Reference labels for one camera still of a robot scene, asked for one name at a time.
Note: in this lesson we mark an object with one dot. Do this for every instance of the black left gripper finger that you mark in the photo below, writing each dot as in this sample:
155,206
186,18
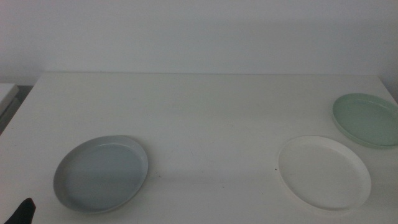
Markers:
23,213

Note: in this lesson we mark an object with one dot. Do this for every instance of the grey-blue shallow bowl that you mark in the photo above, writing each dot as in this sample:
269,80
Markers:
102,177

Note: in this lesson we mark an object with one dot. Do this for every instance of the white shallow bowl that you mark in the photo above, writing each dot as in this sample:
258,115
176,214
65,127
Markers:
323,174

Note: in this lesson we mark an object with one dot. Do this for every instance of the pale green shallow bowl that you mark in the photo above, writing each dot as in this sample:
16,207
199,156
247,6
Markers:
367,121

